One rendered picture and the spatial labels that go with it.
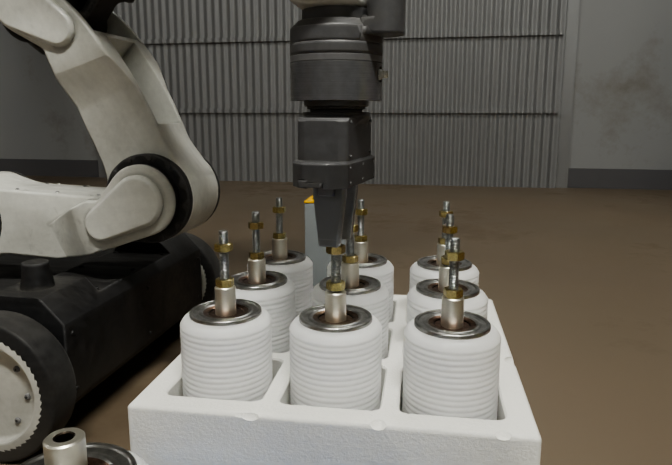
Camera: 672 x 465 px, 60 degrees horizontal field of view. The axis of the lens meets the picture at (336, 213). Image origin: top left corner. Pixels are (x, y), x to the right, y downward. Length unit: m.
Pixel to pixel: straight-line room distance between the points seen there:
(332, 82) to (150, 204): 0.47
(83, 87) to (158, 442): 0.58
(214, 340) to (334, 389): 0.13
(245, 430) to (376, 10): 0.40
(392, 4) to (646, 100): 3.42
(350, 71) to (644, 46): 3.44
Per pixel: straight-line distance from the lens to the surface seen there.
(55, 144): 4.62
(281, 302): 0.71
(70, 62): 1.00
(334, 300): 0.59
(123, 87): 0.98
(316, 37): 0.53
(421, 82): 3.70
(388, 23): 0.53
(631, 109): 3.88
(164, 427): 0.62
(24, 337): 0.85
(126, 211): 0.94
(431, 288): 0.71
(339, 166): 0.52
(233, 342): 0.60
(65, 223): 1.03
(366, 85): 0.54
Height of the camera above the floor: 0.46
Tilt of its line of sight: 10 degrees down
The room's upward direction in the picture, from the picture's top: straight up
